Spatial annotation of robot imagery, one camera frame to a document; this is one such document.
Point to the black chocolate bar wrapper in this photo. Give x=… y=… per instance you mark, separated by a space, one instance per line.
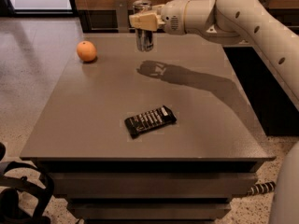
x=149 y=121

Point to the silver redbull can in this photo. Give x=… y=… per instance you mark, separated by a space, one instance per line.
x=144 y=39

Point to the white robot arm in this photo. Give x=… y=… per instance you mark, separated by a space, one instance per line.
x=228 y=22

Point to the orange fruit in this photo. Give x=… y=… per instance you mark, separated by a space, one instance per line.
x=86 y=51

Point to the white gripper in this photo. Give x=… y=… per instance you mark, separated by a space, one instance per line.
x=172 y=17

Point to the left metal bracket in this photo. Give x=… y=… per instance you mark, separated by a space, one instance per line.
x=122 y=15

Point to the black chair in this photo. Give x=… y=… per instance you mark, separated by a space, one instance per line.
x=10 y=213

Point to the grey drawer cabinet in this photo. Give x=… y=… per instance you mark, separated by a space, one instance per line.
x=189 y=170

